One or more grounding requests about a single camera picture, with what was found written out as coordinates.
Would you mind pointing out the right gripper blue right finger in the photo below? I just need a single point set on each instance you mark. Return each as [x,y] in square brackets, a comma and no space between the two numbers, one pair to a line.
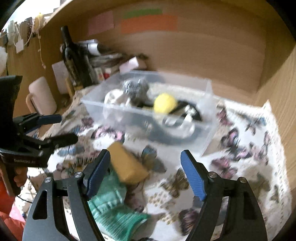
[243,220]

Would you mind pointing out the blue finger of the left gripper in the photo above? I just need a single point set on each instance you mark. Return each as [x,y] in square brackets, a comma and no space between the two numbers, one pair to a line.
[30,122]

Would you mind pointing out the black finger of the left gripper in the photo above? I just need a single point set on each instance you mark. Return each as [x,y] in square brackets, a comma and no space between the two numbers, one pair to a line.
[58,141]

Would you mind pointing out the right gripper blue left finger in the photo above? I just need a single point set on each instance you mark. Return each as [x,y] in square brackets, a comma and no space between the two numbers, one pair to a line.
[46,219]

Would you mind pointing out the yellow green sponge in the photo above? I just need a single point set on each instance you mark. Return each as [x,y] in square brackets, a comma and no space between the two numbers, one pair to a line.
[129,170]

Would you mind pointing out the yellow soft ball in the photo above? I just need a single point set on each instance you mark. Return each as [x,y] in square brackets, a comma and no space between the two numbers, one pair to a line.
[164,103]

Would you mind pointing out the striped scrunchie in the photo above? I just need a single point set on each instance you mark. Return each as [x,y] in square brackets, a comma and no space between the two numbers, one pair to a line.
[136,90]

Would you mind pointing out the person's hand on gripper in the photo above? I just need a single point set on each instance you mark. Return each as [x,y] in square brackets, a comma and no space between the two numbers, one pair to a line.
[21,176]

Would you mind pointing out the cream mug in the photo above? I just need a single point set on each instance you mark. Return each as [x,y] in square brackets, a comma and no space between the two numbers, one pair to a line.
[40,99]

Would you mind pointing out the green knit glove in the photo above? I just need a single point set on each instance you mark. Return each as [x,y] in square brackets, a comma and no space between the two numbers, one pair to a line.
[110,212]

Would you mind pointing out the butterfly print cloth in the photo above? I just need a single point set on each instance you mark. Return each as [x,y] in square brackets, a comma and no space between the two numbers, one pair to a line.
[246,144]

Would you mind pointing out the dark wine bottle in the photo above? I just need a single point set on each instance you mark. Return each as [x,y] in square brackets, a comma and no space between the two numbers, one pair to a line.
[74,57]

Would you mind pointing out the black white fabric item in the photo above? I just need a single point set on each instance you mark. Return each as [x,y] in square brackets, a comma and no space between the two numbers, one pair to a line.
[178,126]

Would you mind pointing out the pile of books and boxes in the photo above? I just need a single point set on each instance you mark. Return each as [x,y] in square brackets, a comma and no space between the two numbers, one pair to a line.
[101,59]

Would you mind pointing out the pink paper note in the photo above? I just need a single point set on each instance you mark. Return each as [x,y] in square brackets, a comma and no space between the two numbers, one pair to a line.
[100,23]

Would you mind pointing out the clear plastic box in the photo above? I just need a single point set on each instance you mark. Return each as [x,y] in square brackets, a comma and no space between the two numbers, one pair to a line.
[195,90]

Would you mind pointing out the green paper strip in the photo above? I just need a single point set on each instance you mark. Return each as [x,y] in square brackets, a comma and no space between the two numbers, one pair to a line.
[141,12]

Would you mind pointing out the orange paper strip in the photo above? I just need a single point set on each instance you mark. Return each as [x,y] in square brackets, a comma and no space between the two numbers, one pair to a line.
[149,23]

